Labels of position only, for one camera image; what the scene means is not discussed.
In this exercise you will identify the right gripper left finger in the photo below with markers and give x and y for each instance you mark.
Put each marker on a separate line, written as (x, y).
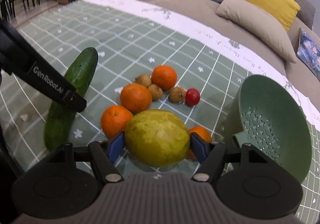
(103, 155)

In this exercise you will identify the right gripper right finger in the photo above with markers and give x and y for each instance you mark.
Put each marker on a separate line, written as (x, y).
(210, 157)

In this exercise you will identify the orange tangerine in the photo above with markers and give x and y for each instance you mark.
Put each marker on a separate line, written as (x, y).
(114, 120)
(136, 98)
(164, 76)
(203, 133)

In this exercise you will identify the yellow-green pear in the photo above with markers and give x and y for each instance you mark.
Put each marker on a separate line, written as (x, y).
(157, 138)

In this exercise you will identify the green cucumber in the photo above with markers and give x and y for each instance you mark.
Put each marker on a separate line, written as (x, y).
(61, 116)

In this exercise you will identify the red cherry tomato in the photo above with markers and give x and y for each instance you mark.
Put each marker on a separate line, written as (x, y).
(192, 97)

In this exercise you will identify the brown longan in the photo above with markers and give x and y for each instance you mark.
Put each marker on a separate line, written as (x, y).
(144, 80)
(177, 94)
(156, 92)

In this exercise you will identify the green plastic colander bowl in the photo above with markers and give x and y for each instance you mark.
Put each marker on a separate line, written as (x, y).
(265, 115)

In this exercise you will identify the orange tangerine top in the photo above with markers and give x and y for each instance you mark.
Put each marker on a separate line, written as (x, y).
(164, 76)

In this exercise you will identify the green checkered tablecloth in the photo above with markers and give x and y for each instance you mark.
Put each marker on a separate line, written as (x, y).
(132, 38)

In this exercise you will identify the beige cushion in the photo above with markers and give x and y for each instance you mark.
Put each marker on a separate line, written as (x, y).
(261, 24)

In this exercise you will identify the blue patterned cushion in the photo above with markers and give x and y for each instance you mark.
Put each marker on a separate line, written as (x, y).
(308, 52)

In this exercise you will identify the beige sofa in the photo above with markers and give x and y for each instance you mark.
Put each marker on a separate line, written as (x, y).
(204, 11)

